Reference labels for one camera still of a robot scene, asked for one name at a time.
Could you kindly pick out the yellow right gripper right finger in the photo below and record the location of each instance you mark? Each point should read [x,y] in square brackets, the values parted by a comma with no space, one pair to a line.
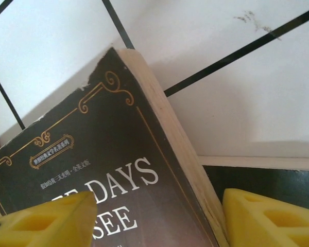
[247,226]

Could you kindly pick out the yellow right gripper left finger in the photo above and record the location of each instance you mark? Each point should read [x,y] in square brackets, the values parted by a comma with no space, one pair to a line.
[54,226]

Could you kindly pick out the plain black cover book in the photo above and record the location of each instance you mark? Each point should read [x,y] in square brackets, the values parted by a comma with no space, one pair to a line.
[260,180]

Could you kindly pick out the dark book gold ornament cover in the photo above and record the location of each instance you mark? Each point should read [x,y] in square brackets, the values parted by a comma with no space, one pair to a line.
[105,141]

